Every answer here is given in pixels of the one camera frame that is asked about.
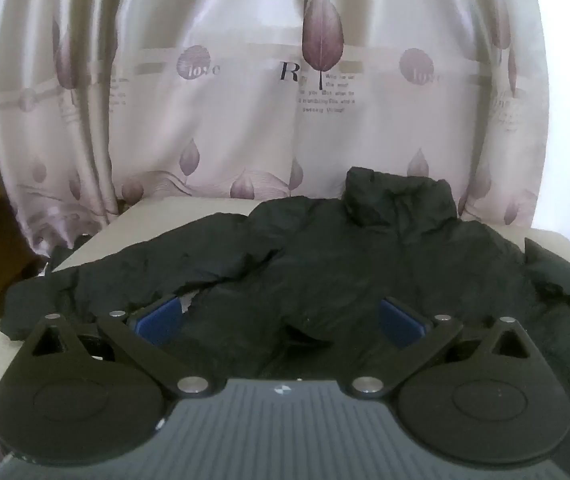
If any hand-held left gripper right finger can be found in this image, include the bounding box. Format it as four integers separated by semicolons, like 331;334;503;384
350;296;534;401

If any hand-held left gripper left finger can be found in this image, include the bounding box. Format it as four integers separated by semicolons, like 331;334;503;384
27;295;211;399

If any black jacket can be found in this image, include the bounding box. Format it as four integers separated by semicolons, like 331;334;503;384
0;165;570;480

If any beige padded table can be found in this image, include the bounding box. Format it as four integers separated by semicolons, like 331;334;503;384
0;194;570;411

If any leaf print curtain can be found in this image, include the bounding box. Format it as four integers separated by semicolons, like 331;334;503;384
0;0;554;261

